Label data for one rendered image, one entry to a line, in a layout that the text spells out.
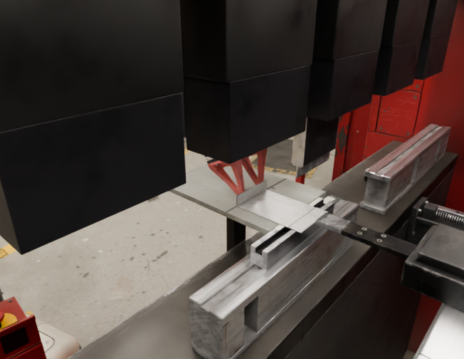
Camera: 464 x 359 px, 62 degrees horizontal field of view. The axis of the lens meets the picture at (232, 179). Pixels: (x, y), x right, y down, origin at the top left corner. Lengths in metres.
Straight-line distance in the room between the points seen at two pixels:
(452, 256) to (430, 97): 0.93
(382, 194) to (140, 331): 0.61
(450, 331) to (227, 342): 0.26
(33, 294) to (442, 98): 1.98
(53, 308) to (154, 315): 1.48
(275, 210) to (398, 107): 0.89
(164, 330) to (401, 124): 1.11
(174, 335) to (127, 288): 1.49
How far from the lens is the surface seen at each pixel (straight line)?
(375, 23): 0.62
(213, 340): 0.54
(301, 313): 0.65
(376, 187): 0.95
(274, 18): 0.40
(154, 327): 0.63
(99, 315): 2.00
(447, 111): 1.42
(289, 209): 0.66
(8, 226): 0.28
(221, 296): 0.53
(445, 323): 0.53
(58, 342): 1.52
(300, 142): 0.56
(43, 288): 2.25
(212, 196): 0.70
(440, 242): 0.58
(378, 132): 1.51
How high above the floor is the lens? 1.32
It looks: 25 degrees down
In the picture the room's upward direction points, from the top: straight up
